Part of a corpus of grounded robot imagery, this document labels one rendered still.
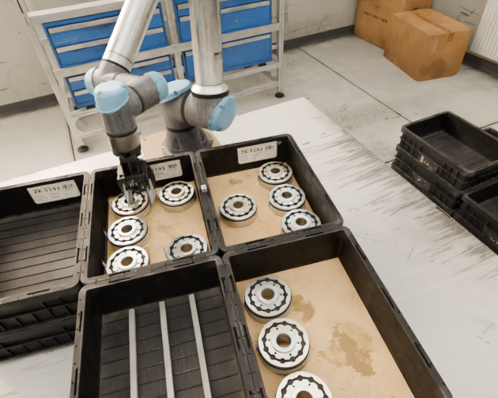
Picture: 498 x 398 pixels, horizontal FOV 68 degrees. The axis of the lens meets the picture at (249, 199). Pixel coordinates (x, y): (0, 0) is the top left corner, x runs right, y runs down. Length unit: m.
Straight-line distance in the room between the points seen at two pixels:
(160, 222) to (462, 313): 0.82
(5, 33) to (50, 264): 2.73
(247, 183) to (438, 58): 2.84
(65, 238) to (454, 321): 1.03
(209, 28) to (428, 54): 2.75
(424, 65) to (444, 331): 2.90
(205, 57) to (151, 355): 0.78
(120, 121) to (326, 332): 0.64
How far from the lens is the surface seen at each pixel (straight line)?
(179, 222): 1.04
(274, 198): 1.03
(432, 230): 1.26
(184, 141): 1.30
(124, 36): 1.07
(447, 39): 3.71
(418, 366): 0.76
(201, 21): 1.11
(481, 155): 2.03
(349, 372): 0.81
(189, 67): 2.91
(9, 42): 3.63
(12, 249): 1.18
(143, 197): 1.10
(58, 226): 1.17
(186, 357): 0.83
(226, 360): 0.81
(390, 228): 1.22
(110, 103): 0.88
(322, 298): 0.88
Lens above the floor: 1.57
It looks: 44 degrees down
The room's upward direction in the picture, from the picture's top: 4 degrees counter-clockwise
